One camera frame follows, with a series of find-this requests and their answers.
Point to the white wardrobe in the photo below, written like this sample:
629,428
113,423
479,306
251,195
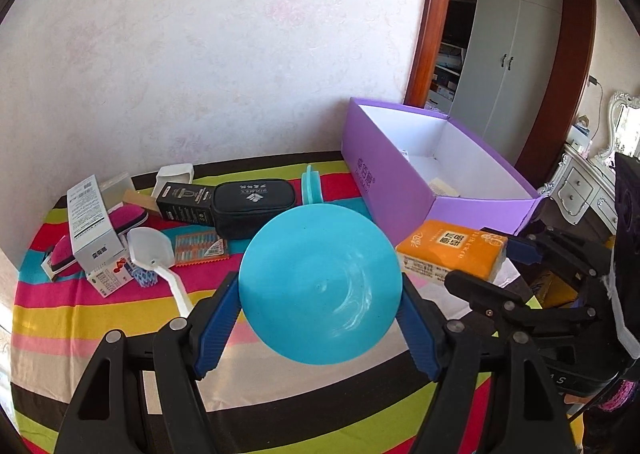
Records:
515,34

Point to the small white medicine box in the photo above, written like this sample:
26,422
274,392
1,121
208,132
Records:
107,279

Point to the white plastic scoop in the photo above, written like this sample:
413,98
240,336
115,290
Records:
147,246

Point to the yellow cardboard box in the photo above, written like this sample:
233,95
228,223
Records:
547,284

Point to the beige medicine box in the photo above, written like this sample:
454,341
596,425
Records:
442,186

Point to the cream plastic holder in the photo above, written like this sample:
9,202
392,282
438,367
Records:
175,172

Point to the magenta hard case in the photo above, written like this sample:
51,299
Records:
127,216

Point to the orange tissue pack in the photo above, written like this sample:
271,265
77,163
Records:
450,244

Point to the white and purple box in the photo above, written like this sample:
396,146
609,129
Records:
90,224

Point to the blue plastic lid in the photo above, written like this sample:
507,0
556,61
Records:
312,186

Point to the translucent plastic box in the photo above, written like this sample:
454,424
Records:
117,186

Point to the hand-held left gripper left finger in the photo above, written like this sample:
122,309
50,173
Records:
220,319

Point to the orange blister card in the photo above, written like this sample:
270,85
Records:
197,246

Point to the wooden door frame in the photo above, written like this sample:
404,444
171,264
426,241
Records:
425,34

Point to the person's right forearm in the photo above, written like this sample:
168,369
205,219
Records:
615,414

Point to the small white blue box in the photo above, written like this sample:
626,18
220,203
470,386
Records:
147,276

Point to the black zip pouch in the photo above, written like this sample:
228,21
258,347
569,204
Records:
250,204

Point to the blue plastic bowl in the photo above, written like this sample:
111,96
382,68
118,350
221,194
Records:
320,274

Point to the black product box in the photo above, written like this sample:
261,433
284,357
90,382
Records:
185,204

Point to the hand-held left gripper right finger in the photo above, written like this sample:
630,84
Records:
420,329

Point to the purple cardboard box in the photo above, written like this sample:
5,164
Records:
390,174

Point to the white dresser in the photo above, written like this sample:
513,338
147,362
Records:
580,184

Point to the striped colourful cloth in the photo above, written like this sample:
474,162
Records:
60,314

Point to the white ornate mirror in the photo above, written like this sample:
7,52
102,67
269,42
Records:
625,109

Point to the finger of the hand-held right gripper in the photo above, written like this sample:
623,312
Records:
480,291
522,249

